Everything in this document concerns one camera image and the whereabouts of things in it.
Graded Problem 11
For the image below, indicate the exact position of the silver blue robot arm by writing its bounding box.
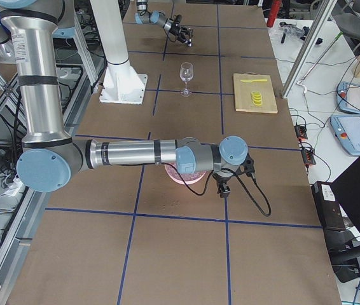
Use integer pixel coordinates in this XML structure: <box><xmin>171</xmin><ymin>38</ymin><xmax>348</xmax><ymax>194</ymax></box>
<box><xmin>0</xmin><ymin>1</ymin><xmax>254</xmax><ymax>197</ymax></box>
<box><xmin>135</xmin><ymin>1</ymin><xmax>193</xmax><ymax>47</ymax></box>

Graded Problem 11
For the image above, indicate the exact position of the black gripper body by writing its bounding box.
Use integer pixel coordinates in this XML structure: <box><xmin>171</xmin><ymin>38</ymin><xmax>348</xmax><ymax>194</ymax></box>
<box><xmin>169</xmin><ymin>15</ymin><xmax>188</xmax><ymax>41</ymax></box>
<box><xmin>212</xmin><ymin>168</ymin><xmax>235</xmax><ymax>188</ymax></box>

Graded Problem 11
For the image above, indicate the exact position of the black box device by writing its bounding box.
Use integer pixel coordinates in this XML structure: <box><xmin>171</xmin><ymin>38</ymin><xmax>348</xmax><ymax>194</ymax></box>
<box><xmin>311</xmin><ymin>181</ymin><xmax>345</xmax><ymax>232</ymax></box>

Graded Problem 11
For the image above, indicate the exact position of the clear wine glass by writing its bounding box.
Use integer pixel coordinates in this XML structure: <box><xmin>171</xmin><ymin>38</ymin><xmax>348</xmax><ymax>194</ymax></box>
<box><xmin>179</xmin><ymin>62</ymin><xmax>194</xmax><ymax>97</ymax></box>

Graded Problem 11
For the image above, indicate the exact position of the yellow plastic knife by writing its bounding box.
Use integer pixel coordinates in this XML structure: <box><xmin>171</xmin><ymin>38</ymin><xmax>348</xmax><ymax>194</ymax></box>
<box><xmin>240</xmin><ymin>78</ymin><xmax>268</xmax><ymax>83</ymax></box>

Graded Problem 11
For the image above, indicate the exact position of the blue teach pendant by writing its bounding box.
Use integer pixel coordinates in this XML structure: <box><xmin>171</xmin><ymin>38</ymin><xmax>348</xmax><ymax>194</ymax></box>
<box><xmin>336</xmin><ymin>81</ymin><xmax>360</xmax><ymax>114</ymax></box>
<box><xmin>329</xmin><ymin>114</ymin><xmax>360</xmax><ymax>156</ymax></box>

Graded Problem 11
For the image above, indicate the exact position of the aluminium frame post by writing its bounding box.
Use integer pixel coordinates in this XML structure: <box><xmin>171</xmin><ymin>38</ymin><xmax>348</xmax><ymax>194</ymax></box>
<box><xmin>281</xmin><ymin>0</ymin><xmax>337</xmax><ymax>98</ymax></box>

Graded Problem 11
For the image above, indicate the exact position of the bamboo cutting board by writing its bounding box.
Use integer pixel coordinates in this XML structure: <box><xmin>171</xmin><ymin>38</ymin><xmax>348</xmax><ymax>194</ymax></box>
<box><xmin>233</xmin><ymin>73</ymin><xmax>278</xmax><ymax>114</ymax></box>

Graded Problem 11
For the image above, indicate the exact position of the pink bowl of ice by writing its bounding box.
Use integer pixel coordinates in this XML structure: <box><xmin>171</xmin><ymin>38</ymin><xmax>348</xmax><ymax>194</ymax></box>
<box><xmin>165</xmin><ymin>163</ymin><xmax>207</xmax><ymax>184</ymax></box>

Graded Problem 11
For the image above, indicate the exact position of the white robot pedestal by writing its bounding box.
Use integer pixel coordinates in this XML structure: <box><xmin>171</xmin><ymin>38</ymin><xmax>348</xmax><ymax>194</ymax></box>
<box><xmin>90</xmin><ymin>0</ymin><xmax>148</xmax><ymax>105</ymax></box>

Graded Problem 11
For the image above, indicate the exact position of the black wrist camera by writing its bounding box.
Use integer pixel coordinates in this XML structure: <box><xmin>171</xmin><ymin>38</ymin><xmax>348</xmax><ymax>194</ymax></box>
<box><xmin>242</xmin><ymin>153</ymin><xmax>256</xmax><ymax>180</ymax></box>

